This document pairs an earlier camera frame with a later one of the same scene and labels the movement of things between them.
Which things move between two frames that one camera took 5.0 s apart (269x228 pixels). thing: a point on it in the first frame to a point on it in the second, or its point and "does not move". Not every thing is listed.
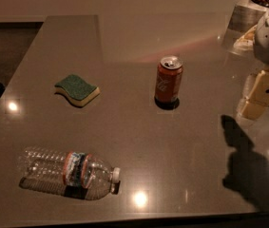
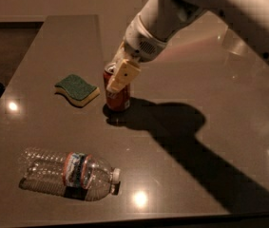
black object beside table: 0,87 does not move
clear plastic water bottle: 79,175 does not move
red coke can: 168,82 to 120,100
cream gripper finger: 248,85 to 121,56
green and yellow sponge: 76,91 does not move
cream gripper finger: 266,90 to 125,72
